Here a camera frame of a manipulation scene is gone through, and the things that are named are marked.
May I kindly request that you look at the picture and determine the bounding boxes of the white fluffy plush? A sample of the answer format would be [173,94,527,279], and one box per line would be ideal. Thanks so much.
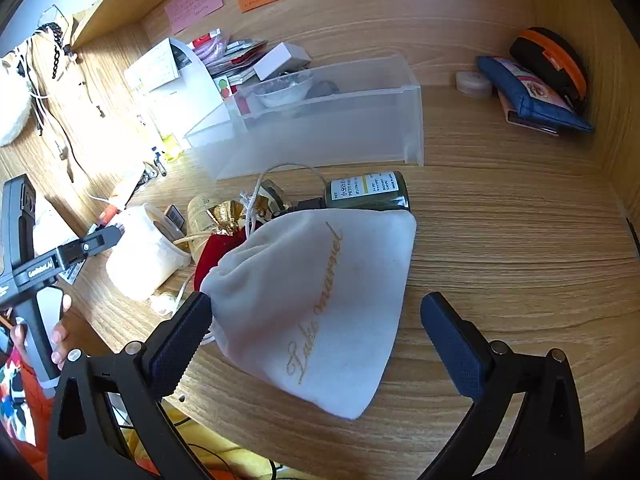
[0,57,33,147]

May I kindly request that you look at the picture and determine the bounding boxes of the white printed paper sheet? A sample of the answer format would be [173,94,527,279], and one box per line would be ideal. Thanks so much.
[124,39,182,93]

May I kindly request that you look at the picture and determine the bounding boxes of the wooden desktop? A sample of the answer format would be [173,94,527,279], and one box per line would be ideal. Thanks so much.
[0,5,638,480]

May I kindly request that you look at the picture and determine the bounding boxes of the white and orange tube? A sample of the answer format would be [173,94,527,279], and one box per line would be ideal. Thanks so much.
[97,169,151,226]

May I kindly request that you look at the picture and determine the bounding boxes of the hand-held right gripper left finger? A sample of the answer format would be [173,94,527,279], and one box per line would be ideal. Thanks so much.
[47,291,216,480]

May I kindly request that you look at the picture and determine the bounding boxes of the cream labelled bottle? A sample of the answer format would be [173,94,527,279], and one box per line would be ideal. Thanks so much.
[187,194,216,233]

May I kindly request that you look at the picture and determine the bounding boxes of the black chain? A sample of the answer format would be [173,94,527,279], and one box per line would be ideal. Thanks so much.
[35,22,68,81]

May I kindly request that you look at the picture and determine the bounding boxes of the blue zip pouch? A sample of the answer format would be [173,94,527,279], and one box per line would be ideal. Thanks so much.
[475,55,596,134]

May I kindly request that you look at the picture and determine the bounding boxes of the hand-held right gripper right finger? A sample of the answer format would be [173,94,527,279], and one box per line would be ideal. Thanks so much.
[415,291,586,480]

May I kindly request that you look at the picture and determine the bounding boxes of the red and gold pouch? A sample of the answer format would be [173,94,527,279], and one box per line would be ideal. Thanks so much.
[192,199,251,293]

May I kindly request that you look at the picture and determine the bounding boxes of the white cables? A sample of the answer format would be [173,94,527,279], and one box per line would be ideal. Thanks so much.
[15,35,126,211]

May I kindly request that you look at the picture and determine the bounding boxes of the small white cardboard box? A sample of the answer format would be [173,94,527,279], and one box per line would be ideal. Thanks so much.
[252,42,312,81]

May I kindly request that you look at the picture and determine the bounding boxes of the pink coiled cable packet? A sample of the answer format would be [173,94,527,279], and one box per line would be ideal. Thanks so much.
[192,35,231,63]

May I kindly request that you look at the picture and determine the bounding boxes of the black and orange round case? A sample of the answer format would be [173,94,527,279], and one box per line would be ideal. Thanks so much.
[509,26,588,111]

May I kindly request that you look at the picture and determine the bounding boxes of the yellow cloth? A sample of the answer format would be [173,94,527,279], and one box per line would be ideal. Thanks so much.
[115,405,281,480]

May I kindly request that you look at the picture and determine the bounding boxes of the translucent plastic storage box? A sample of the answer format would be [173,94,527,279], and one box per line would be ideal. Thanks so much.
[184,52,425,182]

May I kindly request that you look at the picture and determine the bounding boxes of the dark green labelled bottle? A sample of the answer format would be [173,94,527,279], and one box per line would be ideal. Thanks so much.
[295,171,412,213]

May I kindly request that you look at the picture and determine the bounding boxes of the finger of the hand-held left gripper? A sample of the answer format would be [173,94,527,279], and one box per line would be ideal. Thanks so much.
[56,224,124,267]

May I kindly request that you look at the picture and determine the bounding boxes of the small barcode labelled item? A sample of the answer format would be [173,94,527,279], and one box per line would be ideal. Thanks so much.
[164,203,187,232]

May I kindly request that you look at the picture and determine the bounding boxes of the white plastic jar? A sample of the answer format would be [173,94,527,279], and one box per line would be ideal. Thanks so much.
[105,204,193,301]

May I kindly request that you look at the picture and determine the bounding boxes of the orange cloth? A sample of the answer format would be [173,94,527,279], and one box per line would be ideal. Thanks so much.
[0,345,56,446]

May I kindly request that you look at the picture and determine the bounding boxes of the pile of red flat packets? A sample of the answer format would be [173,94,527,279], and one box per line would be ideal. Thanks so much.
[207,39,271,78]

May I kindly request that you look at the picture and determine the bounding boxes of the pink notebook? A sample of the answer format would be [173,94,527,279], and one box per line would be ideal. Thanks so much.
[497,87,561,137]

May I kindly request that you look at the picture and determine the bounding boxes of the white velvet drawstring pouch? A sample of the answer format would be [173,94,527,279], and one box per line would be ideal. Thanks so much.
[200,208,418,421]

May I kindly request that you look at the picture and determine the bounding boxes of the person's left hand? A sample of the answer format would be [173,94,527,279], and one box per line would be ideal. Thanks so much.
[10,294,73,368]

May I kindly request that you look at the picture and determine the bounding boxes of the black cable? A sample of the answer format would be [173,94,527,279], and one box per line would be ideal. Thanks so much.
[170,440,286,480]

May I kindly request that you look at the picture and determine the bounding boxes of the pink paper note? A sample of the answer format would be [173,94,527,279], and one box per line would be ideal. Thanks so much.
[165,0,224,35]

